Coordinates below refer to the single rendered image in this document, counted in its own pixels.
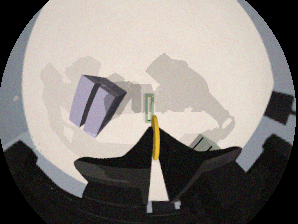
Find gold coin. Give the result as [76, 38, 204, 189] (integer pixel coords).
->
[152, 116, 160, 160]

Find green rectangular holder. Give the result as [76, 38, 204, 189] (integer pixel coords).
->
[145, 93, 154, 124]

